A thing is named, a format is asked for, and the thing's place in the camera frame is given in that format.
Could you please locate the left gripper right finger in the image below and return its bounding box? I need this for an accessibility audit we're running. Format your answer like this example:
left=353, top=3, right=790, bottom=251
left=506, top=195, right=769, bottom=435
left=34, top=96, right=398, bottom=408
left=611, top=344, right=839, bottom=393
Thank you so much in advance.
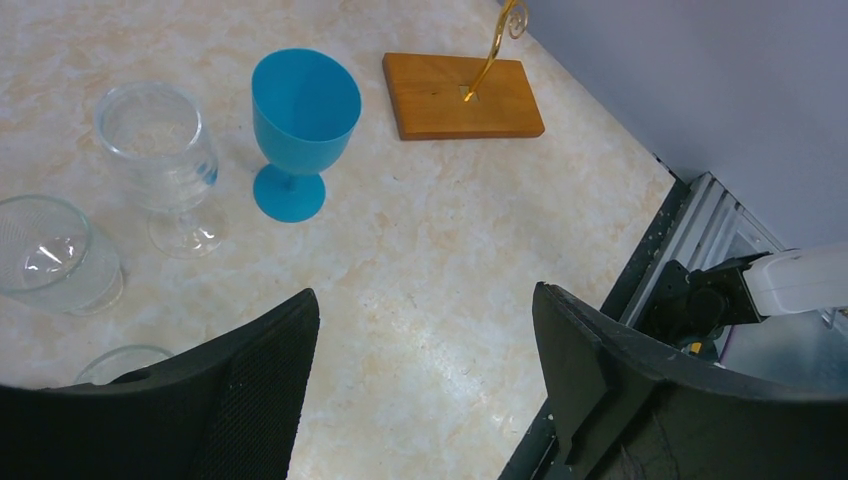
left=532, top=282, right=847, bottom=479

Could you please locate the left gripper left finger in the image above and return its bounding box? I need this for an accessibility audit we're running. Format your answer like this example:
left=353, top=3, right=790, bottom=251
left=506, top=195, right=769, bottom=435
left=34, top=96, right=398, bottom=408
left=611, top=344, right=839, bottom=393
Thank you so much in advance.
left=1, top=289, right=320, bottom=479

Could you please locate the patterned clear glass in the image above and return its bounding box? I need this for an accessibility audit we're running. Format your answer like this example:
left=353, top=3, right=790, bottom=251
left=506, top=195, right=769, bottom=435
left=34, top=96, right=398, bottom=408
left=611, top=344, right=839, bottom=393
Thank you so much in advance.
left=73, top=344, right=173, bottom=385

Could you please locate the short clear glass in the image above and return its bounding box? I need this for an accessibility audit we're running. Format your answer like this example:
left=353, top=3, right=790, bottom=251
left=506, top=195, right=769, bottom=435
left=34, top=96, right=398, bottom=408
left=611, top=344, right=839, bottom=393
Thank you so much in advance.
left=1, top=194, right=124, bottom=316

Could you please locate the tall clear wine glass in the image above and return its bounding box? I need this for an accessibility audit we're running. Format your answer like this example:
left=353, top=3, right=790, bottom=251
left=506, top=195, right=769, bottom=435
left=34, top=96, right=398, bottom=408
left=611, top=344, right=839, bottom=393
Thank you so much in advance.
left=93, top=81, right=228, bottom=259

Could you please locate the blue wine glass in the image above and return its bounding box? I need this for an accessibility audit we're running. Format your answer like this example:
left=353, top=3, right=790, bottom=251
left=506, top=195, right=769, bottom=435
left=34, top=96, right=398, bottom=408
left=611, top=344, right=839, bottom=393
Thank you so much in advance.
left=251, top=48, right=362, bottom=223

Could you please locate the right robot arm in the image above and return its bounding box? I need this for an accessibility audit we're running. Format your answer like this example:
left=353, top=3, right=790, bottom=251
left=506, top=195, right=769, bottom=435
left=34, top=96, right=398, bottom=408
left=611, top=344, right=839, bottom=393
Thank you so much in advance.
left=636, top=242, right=847, bottom=353

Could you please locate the wooden gold wine glass rack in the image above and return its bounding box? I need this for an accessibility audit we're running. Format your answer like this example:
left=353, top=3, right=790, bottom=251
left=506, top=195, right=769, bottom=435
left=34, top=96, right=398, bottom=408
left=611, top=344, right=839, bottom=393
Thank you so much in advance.
left=382, top=1, right=545, bottom=141

